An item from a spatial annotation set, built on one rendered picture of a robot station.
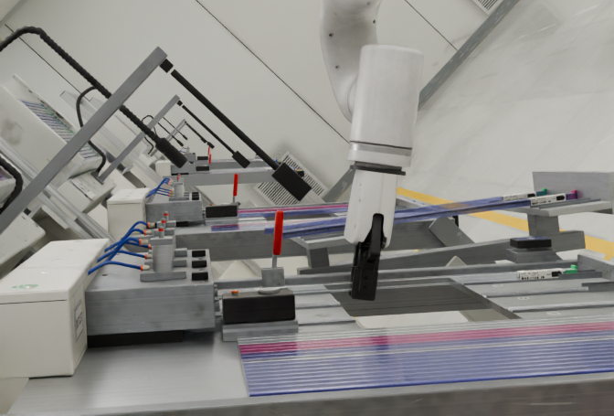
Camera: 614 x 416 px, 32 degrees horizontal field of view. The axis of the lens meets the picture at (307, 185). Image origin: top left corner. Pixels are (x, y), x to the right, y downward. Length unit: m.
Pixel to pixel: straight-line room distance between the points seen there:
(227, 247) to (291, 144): 6.69
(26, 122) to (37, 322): 1.39
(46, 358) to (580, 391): 0.48
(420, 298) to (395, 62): 0.35
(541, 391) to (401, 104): 0.61
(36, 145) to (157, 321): 1.28
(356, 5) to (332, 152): 7.60
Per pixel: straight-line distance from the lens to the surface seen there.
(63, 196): 2.23
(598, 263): 1.51
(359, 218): 1.38
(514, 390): 0.86
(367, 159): 1.39
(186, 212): 2.58
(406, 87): 1.39
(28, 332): 1.02
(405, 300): 1.53
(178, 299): 1.14
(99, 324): 1.15
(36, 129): 2.38
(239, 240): 2.27
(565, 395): 0.88
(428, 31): 9.15
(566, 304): 1.28
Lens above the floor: 1.25
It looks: 6 degrees down
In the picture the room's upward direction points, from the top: 47 degrees counter-clockwise
